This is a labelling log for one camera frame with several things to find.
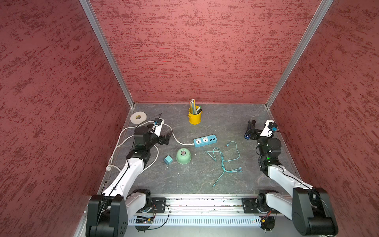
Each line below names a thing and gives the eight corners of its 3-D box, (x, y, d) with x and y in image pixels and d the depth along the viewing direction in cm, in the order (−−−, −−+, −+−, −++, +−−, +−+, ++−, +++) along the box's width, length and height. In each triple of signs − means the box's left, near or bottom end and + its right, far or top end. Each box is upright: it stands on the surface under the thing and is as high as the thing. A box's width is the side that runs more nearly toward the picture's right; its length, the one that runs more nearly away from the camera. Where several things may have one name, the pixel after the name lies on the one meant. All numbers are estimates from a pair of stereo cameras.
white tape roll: (129, 124, 111) (128, 122, 110) (133, 113, 119) (132, 111, 117) (144, 124, 111) (143, 122, 110) (147, 113, 119) (147, 111, 117)
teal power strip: (194, 148, 98) (194, 146, 95) (192, 141, 101) (192, 138, 98) (217, 142, 100) (218, 140, 98) (215, 136, 104) (215, 133, 101)
